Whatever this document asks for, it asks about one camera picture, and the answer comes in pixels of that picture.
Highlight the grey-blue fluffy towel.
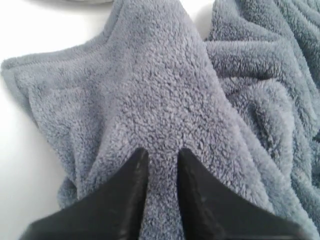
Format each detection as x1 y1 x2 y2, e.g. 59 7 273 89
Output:
1 0 320 240

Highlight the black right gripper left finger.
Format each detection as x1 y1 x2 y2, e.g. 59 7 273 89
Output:
20 148 149 240

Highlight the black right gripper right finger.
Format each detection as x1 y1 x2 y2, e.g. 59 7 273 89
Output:
177 148 308 240

